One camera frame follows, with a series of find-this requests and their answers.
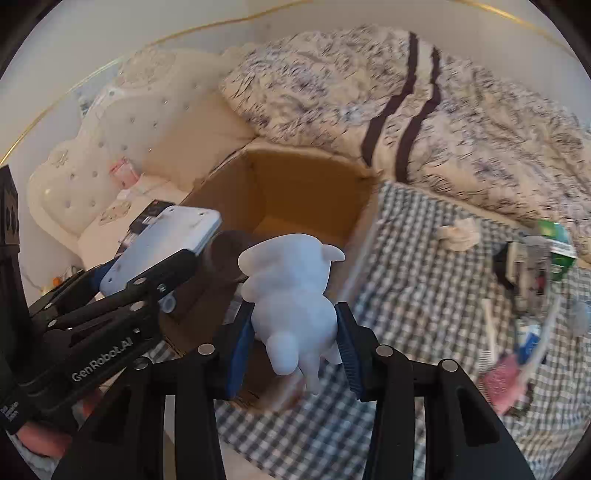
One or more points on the pink small item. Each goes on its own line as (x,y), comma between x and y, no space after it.
(123,173)

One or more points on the blue and white tube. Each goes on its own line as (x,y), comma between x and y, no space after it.
(528,344)

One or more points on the green box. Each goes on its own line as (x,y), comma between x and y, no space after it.
(556,249)

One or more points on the light blue device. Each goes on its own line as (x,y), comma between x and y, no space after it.
(157,240)

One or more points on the black small item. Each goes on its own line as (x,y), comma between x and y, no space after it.
(505,265)

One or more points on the pink packet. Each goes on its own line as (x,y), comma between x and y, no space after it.
(501,383)

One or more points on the white nightstand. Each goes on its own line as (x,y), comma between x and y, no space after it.
(104,237)

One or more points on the white tufted headboard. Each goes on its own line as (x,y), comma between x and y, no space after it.
(92,152)

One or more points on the beige pillow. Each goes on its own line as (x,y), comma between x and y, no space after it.
(203,134)

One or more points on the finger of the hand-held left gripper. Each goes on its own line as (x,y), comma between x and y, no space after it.
(171,267)
(92,279)

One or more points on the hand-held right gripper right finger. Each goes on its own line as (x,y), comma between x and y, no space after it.
(351,360)

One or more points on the brown cardboard box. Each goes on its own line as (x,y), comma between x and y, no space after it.
(295,184)

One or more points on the patterned quilt with dark stripes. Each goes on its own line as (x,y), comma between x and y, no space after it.
(461,115)

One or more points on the white stick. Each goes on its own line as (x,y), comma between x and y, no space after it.
(489,330)

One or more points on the black device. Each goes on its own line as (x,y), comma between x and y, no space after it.
(152,214)

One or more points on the white plush toy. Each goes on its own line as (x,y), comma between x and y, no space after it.
(291,300)

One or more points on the blue checkered blanket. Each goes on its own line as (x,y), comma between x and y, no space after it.
(415,300)

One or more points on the crumpled white tissue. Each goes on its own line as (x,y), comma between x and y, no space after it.
(457,234)

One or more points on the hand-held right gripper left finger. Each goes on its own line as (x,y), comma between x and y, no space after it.
(238,360)

